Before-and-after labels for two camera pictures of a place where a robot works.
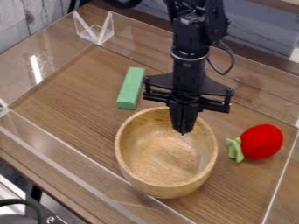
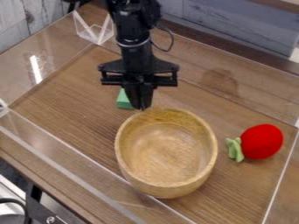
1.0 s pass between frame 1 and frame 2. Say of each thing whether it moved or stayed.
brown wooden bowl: stayed
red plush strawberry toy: stayed
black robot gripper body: moved
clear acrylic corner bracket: stayed
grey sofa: stayed
